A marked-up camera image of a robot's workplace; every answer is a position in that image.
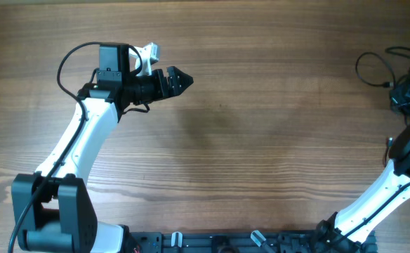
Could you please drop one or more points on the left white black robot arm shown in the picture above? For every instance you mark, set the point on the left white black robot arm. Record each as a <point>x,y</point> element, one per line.
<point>52,209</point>

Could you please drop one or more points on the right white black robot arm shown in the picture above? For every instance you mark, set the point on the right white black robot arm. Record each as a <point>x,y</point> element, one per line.
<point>348,230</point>

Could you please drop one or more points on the black mounting rail base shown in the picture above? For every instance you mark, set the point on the black mounting rail base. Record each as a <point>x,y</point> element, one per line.
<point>284,242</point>

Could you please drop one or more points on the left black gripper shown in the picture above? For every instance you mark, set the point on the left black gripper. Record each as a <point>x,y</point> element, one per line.
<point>161,84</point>

